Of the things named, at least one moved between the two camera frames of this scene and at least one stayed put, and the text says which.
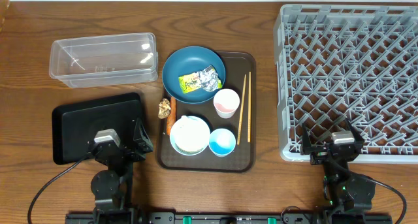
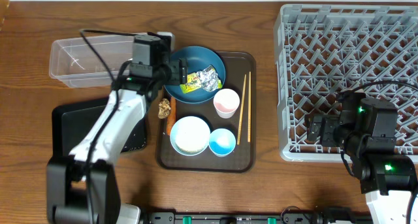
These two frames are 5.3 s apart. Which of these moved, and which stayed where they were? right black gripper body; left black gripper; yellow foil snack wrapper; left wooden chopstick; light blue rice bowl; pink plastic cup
Moved: right black gripper body; left black gripper
Stayed: pink plastic cup; light blue rice bowl; left wooden chopstick; yellow foil snack wrapper
